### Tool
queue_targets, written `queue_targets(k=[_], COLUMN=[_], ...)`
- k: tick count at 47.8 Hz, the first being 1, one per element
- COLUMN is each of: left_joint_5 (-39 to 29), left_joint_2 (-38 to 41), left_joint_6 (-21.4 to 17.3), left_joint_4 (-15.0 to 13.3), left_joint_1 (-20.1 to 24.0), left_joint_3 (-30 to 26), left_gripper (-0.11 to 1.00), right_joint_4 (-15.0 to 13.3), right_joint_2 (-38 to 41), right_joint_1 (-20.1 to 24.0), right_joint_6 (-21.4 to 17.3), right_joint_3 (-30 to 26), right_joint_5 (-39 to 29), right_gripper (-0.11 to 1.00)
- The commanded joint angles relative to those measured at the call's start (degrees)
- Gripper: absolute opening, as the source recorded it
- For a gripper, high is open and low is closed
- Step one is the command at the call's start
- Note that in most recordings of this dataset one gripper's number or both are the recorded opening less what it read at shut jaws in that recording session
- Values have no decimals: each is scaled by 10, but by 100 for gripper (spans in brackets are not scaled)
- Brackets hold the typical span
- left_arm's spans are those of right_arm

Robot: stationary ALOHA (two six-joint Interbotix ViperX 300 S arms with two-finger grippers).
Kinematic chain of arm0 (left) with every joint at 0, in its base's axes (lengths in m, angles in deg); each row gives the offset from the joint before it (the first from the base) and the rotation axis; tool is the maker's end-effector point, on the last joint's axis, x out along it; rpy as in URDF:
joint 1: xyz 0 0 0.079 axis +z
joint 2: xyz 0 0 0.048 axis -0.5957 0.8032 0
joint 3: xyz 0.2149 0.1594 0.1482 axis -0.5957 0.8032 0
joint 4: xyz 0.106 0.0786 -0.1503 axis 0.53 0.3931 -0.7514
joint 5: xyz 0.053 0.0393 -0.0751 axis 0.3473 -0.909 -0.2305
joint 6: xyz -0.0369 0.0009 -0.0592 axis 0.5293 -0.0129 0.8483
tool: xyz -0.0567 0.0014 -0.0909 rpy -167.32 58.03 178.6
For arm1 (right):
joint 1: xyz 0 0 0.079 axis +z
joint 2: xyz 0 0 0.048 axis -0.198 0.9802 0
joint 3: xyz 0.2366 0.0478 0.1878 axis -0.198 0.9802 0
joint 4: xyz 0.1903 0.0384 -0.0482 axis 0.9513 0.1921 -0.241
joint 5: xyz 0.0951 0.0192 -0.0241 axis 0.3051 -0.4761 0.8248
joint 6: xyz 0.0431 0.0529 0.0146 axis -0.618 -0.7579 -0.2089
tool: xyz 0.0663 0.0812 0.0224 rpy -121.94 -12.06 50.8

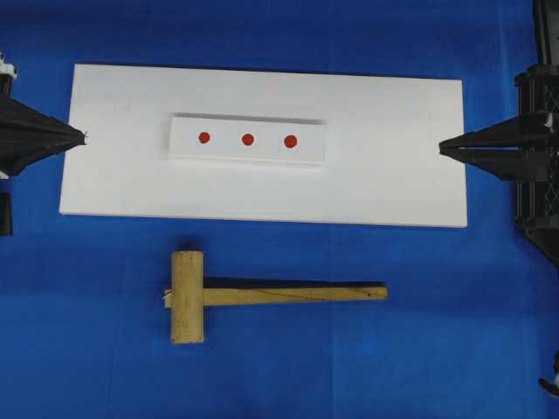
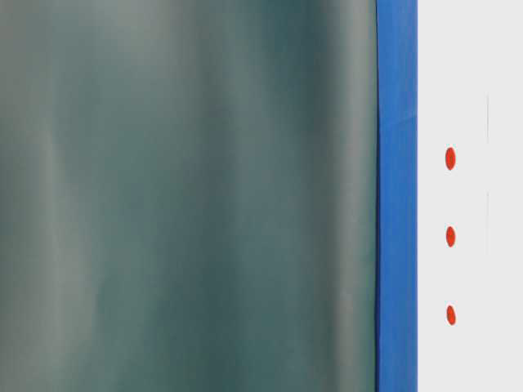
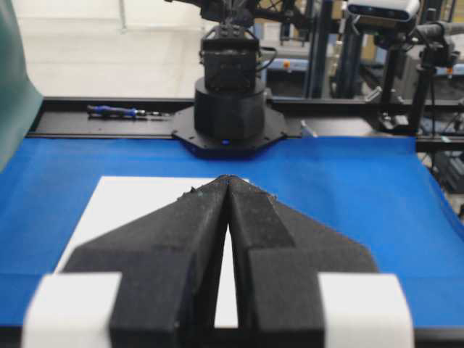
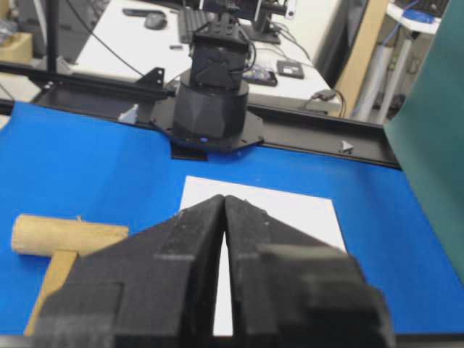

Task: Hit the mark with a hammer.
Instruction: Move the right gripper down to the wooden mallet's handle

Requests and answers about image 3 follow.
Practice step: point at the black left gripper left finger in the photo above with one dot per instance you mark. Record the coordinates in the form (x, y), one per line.
(170, 264)

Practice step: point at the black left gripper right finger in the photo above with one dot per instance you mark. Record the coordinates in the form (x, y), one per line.
(278, 253)

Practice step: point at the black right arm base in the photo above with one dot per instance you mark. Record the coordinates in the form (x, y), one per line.
(229, 123)

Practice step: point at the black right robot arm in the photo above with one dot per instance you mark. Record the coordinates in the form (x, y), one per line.
(230, 51)

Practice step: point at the white board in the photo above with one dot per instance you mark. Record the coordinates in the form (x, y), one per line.
(117, 200)

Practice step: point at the blue table cloth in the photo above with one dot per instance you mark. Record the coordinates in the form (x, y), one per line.
(374, 190)

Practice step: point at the blue screwdriver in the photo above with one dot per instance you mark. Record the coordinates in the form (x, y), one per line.
(108, 111)

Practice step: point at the black camera stand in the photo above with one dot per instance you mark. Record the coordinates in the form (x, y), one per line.
(439, 51)

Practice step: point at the white depth camera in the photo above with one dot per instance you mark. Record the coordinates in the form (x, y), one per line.
(392, 10)

